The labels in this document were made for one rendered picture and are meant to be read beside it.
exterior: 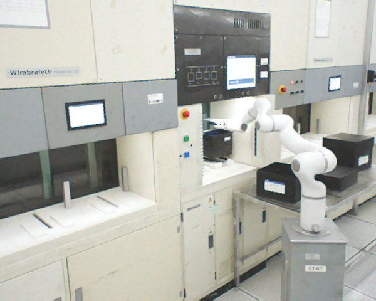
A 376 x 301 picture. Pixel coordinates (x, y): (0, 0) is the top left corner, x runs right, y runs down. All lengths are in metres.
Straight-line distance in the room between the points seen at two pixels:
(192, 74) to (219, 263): 1.34
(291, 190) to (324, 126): 1.80
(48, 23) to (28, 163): 0.83
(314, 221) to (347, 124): 2.08
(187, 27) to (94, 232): 1.23
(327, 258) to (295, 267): 0.16
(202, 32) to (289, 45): 0.92
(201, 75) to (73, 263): 1.26
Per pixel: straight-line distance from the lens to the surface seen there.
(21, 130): 1.71
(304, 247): 2.00
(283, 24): 2.91
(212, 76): 2.31
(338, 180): 2.67
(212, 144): 2.68
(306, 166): 1.89
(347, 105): 3.96
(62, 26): 1.78
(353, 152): 3.10
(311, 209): 2.01
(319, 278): 2.10
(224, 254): 2.73
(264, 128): 2.15
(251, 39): 2.59
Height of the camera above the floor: 1.64
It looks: 13 degrees down
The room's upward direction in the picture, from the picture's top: 2 degrees counter-clockwise
